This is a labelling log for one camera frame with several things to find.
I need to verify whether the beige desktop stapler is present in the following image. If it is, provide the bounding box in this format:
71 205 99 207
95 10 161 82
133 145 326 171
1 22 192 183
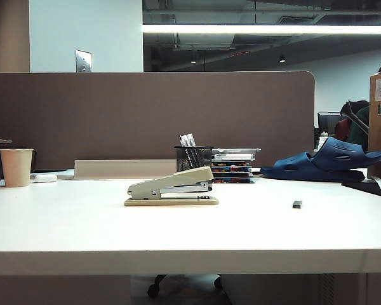
124 166 220 207

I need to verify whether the black mesh pen holder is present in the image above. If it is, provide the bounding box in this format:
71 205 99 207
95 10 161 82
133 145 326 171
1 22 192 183
173 146 214 174

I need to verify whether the brown desk divider panel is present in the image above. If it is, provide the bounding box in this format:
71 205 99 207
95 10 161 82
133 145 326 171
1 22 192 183
0 71 316 174

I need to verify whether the blue foam slipper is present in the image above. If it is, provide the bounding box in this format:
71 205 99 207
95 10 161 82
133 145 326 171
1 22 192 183
260 151 363 183
311 137 381 173

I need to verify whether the black computer monitor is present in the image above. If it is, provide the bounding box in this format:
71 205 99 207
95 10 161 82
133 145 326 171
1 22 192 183
317 111 347 138

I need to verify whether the silver metal bar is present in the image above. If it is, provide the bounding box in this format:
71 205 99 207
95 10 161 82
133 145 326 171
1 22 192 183
345 100 370 133

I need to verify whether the beige paper cup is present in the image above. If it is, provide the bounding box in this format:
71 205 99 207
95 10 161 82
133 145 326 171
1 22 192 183
0 147 34 187

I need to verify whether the black desk mat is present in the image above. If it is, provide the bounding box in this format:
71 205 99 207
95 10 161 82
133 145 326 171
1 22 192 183
341 177 381 200

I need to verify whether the beige cable tray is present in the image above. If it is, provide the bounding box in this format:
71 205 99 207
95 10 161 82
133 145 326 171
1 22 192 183
73 159 178 180

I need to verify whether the metal wall switch plate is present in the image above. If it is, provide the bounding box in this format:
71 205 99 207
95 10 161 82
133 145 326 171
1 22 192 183
75 49 93 73

